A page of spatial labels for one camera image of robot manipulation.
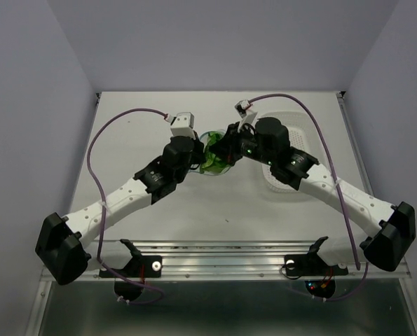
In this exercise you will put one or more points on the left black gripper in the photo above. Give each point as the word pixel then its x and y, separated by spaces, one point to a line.
pixel 197 150

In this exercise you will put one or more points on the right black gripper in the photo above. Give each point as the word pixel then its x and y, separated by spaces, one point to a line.
pixel 226 148

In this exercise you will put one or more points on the fake green lettuce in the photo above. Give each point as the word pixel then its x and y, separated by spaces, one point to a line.
pixel 213 154

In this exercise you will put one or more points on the clear zip top bag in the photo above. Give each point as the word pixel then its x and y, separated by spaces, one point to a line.
pixel 211 154

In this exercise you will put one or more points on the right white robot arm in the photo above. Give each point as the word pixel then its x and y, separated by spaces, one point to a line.
pixel 390 229

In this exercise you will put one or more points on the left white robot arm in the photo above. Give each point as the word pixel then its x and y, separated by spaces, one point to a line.
pixel 64 240

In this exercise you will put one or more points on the white perforated basket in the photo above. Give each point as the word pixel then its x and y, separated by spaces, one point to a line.
pixel 306 147

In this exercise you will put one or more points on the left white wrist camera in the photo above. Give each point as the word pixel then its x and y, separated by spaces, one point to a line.
pixel 182 125

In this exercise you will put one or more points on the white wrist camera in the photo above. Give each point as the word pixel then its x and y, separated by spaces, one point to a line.
pixel 246 113
pixel 182 125

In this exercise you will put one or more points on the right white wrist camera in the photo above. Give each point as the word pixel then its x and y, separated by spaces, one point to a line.
pixel 246 113

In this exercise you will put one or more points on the aluminium mounting rail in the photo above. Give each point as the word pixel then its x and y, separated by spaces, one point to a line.
pixel 228 261

